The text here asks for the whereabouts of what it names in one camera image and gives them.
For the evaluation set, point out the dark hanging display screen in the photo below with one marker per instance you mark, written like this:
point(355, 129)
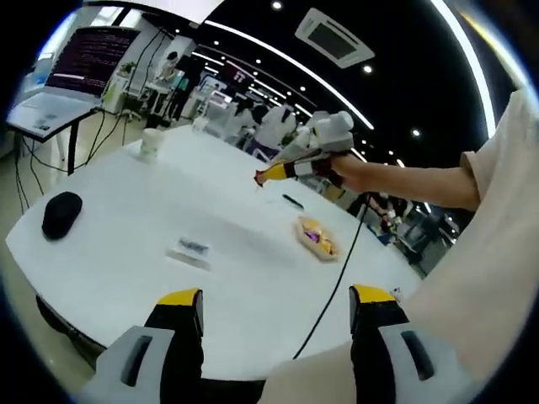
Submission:
point(241, 73)

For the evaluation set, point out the person's right hand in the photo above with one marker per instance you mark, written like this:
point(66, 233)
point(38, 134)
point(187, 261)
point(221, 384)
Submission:
point(345, 174)

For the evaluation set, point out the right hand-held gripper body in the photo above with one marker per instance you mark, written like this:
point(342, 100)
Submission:
point(332, 132)

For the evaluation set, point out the pink food tongs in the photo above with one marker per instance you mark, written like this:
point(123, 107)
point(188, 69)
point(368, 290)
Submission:
point(297, 145)

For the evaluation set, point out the clear white food packet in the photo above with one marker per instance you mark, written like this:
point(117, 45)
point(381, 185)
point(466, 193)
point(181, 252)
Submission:
point(189, 250)

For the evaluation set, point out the potted green plant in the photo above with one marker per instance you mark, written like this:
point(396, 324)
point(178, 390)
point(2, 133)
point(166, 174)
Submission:
point(128, 68)

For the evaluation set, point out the white cabinet green panel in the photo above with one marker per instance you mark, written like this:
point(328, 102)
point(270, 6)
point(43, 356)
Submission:
point(113, 92)

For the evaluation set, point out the black oblong adapter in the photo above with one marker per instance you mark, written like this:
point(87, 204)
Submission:
point(292, 202)

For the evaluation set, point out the beige hexagonal container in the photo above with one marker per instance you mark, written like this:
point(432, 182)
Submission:
point(328, 257)

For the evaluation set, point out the purple food packet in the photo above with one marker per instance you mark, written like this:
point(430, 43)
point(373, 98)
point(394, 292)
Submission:
point(314, 235)

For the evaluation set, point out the small black-legged table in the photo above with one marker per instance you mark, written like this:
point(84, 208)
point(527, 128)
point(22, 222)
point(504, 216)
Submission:
point(73, 147)

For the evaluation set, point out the black computer mouse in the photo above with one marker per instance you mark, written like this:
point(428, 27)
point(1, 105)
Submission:
point(62, 215)

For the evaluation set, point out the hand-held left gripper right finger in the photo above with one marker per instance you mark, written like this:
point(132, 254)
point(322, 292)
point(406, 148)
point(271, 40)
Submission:
point(379, 336)

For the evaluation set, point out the person in beige shirt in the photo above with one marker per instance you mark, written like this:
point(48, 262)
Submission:
point(484, 273)

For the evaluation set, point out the yellow cake food packet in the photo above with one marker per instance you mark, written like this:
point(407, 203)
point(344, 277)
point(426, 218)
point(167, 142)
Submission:
point(311, 223)
point(326, 244)

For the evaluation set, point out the long ceiling light strip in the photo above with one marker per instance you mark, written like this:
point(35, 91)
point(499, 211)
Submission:
point(295, 69)
point(471, 63)

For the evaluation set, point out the white paper cup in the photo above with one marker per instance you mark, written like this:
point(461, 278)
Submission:
point(151, 145)
point(199, 124)

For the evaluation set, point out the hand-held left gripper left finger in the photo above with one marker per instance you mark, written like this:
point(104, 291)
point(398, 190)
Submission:
point(177, 345)

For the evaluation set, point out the open laptop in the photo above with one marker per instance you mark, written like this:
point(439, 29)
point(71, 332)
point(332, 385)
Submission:
point(92, 59)

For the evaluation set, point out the ceiling air conditioner vent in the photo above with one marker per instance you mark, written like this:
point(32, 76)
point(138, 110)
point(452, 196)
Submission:
point(334, 38)

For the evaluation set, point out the group of ceiling spot lights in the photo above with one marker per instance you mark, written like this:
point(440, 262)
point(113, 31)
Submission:
point(367, 68)

